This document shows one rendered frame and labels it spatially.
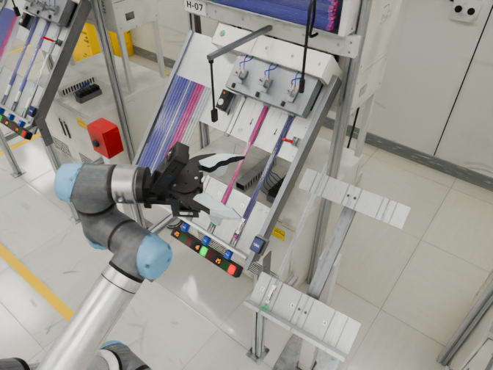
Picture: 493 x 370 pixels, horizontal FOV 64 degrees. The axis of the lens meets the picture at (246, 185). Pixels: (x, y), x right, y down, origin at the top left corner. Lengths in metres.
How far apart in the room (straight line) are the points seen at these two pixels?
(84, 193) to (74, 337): 0.25
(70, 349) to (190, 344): 1.33
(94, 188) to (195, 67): 1.04
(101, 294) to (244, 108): 0.97
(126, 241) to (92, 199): 0.10
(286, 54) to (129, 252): 0.93
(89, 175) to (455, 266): 2.20
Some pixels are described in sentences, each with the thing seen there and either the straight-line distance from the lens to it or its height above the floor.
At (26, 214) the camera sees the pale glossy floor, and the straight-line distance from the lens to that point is 2.96.
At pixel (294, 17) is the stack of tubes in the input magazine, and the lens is 1.42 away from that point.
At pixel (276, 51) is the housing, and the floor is 1.29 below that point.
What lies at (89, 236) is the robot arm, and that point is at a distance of 0.87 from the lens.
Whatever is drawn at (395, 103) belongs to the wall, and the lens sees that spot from 3.11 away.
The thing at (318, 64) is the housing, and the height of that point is 1.29.
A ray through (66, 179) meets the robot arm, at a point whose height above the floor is 1.38.
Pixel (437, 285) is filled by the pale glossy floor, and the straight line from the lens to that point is 2.48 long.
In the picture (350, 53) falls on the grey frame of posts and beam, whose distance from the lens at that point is 1.39.
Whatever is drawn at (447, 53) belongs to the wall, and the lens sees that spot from 2.89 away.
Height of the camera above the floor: 1.85
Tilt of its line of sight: 41 degrees down
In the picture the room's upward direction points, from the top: straight up
